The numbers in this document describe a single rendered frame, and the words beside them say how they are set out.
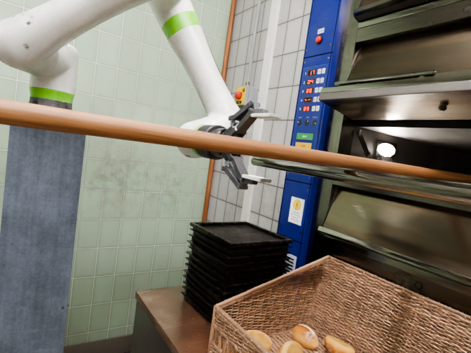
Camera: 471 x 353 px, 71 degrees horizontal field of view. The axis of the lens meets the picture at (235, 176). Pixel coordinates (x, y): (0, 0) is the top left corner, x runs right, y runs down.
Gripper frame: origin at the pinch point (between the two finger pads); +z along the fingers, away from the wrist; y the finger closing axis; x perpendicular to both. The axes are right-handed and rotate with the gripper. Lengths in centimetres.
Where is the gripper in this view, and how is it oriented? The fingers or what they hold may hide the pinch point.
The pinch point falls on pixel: (267, 148)
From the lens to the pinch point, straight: 70.9
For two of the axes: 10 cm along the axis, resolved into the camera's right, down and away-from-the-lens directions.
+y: -1.4, 9.9, 0.7
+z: 5.5, 1.4, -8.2
